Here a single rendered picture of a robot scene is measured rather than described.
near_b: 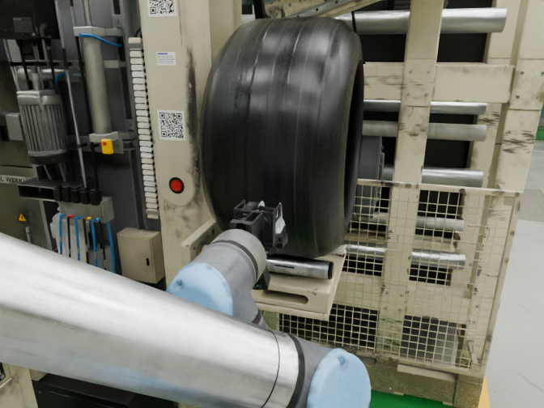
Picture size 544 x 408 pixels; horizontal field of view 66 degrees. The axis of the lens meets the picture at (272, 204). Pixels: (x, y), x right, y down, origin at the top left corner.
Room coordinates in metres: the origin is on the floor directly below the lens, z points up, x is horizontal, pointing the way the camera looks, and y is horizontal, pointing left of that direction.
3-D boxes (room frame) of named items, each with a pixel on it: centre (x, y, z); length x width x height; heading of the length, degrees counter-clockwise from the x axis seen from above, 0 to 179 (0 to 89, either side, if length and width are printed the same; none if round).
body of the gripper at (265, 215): (0.65, 0.03, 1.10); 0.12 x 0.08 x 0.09; 164
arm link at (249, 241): (0.57, 0.06, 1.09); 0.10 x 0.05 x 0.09; 74
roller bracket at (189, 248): (1.12, 0.16, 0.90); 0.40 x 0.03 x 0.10; 164
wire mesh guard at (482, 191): (1.32, -0.33, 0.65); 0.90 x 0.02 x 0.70; 74
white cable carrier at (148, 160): (1.12, 0.33, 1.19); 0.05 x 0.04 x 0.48; 164
